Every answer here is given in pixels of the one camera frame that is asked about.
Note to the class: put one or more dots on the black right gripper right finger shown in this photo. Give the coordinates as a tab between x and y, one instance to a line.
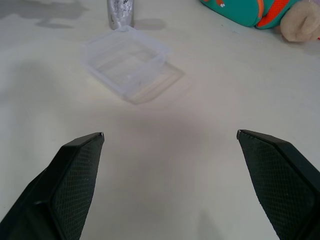
282	185

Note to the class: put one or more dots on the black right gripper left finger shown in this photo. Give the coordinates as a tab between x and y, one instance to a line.
62	190

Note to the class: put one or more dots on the clear plastic rectangular container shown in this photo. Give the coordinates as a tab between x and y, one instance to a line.
120	65

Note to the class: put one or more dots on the beige plush toy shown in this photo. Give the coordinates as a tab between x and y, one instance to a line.
300	25

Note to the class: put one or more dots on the teal dinosaur backpack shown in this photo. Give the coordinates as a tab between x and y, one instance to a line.
240	12

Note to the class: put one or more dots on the silver metal watering can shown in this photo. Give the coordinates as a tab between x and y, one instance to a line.
121	15

